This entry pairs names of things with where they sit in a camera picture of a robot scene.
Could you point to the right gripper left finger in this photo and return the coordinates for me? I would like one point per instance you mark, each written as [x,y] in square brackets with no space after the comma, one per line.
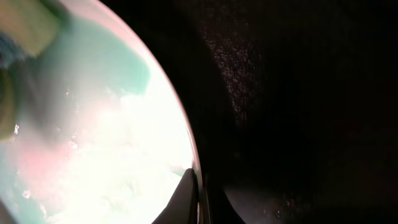
[182,207]

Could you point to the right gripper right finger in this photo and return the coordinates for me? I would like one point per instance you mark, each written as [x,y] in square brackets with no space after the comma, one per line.
[217,207]

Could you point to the mint green plate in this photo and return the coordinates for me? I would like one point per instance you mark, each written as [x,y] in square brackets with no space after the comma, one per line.
[101,135]

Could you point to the green yellow scrub sponge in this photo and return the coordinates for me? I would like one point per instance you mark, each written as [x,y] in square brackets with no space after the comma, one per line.
[28,28]

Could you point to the black round tray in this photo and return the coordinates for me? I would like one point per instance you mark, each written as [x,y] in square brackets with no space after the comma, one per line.
[293,104]

